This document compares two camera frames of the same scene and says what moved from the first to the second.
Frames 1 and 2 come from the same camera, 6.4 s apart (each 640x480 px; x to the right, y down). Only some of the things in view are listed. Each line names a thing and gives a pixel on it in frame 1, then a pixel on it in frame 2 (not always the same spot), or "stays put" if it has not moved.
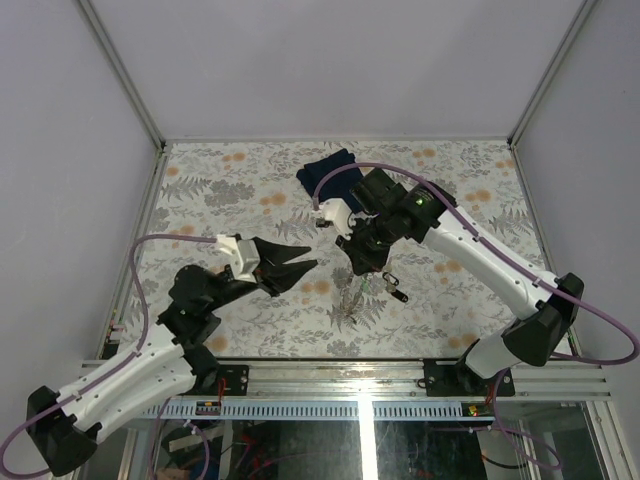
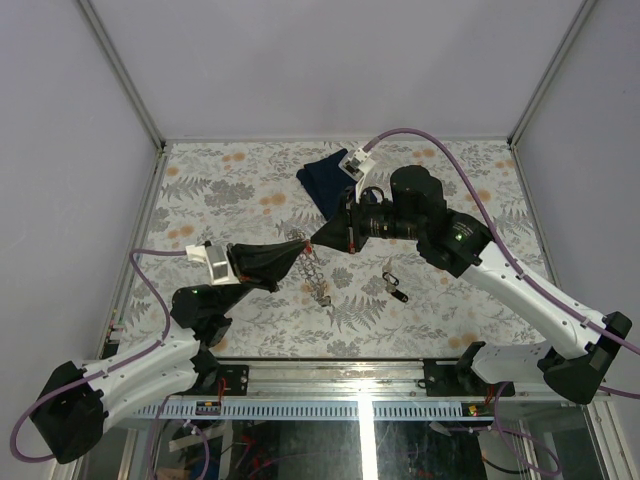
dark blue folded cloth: x=337 y=185 stays put
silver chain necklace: x=351 y=300 → x=309 y=263
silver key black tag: x=391 y=286 stays put
